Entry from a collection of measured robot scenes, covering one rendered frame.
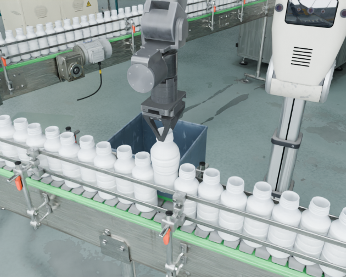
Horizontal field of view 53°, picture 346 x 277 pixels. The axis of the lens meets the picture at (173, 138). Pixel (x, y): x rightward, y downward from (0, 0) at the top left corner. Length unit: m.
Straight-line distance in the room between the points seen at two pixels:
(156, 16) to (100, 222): 0.60
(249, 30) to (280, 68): 3.55
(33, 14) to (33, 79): 2.56
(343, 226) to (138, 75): 0.50
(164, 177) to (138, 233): 0.20
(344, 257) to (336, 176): 2.16
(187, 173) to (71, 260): 1.49
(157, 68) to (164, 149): 0.22
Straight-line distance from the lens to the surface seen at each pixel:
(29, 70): 2.17
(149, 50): 0.66
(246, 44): 4.85
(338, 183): 2.90
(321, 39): 1.22
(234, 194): 0.79
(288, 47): 1.23
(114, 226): 1.01
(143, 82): 0.65
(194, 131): 1.46
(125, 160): 0.89
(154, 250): 0.99
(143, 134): 1.59
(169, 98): 0.73
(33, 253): 2.31
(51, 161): 1.05
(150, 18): 0.69
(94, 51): 2.17
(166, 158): 0.80
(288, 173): 1.49
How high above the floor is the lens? 1.65
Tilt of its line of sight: 32 degrees down
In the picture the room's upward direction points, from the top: straight up
